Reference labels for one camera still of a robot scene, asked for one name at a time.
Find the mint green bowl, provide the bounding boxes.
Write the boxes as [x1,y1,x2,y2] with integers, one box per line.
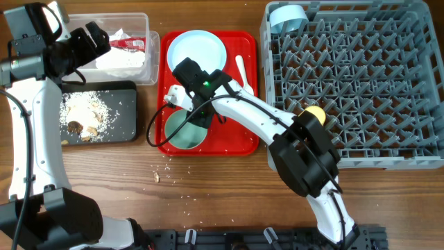
[164,110,207,149]

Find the white napkin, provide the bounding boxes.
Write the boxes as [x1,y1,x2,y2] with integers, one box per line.
[95,28,146,69]

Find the white plastic spoon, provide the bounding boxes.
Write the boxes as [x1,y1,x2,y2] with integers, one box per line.
[235,55,255,95]

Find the red sauce packet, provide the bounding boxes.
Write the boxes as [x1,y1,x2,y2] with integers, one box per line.
[110,37,146,52]

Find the light blue plate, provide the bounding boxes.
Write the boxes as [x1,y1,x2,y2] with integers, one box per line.
[166,30,228,73]

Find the food scraps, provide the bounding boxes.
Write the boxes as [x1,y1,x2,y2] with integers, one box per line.
[60,90,120,143]

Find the yellow plastic cup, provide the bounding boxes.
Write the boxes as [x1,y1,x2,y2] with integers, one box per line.
[299,106,327,125]

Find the light blue bowl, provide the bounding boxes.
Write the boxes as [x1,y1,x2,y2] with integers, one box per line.
[269,4,309,34]

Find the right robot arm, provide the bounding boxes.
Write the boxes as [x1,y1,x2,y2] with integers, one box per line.
[173,58,359,249]

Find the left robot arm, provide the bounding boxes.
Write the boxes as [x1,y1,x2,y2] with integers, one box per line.
[1,2,155,249]

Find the clear plastic waste bin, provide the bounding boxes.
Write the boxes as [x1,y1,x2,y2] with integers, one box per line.
[67,12,160,85]

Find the black food waste tray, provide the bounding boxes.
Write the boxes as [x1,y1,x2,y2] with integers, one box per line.
[60,81,137,145]

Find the grey dishwasher rack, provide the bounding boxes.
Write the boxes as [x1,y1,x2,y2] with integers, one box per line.
[260,1,443,170]

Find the red serving tray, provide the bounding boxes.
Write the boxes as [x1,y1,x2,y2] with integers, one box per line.
[157,31,259,156]

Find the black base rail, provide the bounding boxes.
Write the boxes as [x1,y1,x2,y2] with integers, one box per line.
[138,226,388,250]

